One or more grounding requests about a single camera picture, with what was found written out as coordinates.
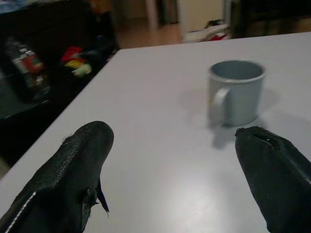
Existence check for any pale green plush toy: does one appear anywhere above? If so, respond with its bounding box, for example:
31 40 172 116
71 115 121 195
71 64 93 78

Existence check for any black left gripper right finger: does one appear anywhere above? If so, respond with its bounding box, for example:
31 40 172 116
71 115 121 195
234 125 311 233

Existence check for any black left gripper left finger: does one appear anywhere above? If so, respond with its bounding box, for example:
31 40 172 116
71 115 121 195
0 120 115 233

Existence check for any red cloth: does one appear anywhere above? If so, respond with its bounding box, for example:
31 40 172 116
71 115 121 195
208 33 229 41

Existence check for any grey enamel mug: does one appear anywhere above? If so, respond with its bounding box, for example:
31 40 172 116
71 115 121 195
207 60 266 127

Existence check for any black cabinet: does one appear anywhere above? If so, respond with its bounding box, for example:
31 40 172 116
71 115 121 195
230 0 311 39

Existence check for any black glass coffee table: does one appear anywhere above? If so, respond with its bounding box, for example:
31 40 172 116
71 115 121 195
0 65 56 119

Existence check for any red plush toy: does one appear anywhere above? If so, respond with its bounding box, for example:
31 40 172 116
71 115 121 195
60 46 85 63

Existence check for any dark bottle with red label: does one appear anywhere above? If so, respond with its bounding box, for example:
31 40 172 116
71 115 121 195
3 36 53 102

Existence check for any yellow plush toy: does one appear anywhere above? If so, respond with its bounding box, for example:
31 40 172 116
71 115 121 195
63 59 85 70

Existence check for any black sofa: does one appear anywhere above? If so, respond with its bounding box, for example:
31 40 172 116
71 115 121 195
0 0 120 81

